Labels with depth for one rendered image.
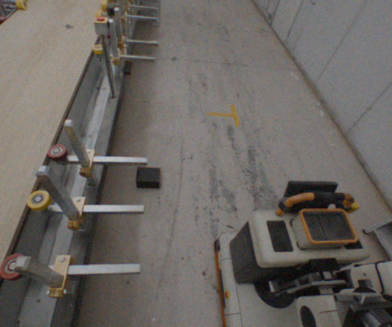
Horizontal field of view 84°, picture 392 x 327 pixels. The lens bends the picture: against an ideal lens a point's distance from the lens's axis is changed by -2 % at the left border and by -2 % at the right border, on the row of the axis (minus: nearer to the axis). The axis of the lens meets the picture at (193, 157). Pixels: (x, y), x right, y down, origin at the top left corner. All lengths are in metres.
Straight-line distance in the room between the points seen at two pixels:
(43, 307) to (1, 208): 0.44
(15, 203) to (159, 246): 1.07
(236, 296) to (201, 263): 0.41
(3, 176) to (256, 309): 1.46
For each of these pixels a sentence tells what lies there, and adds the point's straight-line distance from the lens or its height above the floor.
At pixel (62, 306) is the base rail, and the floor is 0.70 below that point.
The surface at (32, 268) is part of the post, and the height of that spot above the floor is 1.08.
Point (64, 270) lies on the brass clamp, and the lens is 1.02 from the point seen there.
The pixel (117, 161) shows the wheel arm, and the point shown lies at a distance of 1.17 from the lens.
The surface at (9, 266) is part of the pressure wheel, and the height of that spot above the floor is 0.91.
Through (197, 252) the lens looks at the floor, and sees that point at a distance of 1.86.
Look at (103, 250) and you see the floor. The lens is 1.89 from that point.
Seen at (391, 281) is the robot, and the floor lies 1.22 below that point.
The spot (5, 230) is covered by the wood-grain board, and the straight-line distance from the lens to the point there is 1.09.
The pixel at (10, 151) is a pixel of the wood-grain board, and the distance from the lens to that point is 1.31.
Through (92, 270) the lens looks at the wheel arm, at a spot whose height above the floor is 0.83.
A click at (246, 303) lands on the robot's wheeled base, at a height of 0.28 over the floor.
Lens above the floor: 1.77
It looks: 51 degrees down
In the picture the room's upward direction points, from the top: 12 degrees clockwise
